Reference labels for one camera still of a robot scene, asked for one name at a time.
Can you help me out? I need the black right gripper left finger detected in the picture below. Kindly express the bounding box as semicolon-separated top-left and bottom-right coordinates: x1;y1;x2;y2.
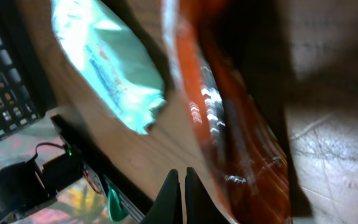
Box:
140;169;183;224

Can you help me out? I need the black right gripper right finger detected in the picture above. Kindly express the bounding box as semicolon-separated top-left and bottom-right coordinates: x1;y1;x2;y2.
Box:
185;167;229;224

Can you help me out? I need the red chocolate bar wrapper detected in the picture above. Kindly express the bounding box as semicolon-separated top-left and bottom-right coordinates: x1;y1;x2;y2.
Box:
162;0;292;223

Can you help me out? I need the white teal wipes pack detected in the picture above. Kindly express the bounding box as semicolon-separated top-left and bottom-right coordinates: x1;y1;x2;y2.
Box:
51;0;165;135

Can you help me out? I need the grey plastic basket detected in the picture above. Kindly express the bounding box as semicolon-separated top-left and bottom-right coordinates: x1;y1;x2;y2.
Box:
0;0;57;141

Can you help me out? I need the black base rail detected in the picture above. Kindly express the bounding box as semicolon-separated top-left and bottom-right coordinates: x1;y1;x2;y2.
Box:
0;115;154;223

